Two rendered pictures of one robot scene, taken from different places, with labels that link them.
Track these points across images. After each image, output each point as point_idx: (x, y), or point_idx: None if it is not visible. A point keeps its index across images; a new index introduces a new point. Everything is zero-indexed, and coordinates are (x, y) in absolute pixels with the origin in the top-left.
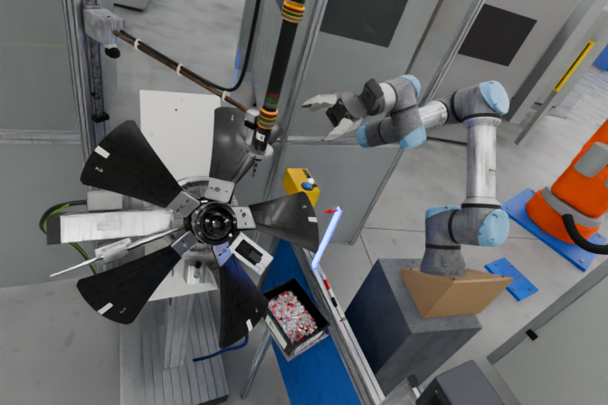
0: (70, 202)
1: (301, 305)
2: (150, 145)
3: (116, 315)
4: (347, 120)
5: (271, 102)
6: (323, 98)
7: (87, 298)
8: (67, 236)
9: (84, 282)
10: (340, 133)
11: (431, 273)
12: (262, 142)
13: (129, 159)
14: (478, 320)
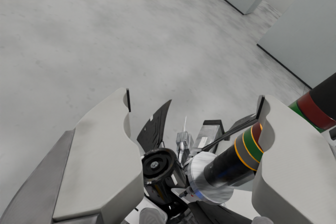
0: (229, 136)
1: None
2: (253, 123)
3: (144, 126)
4: (107, 184)
5: (287, 106)
6: (297, 139)
7: (161, 106)
8: (205, 126)
9: (169, 101)
10: (89, 112)
11: None
12: (216, 156)
13: (244, 122)
14: None
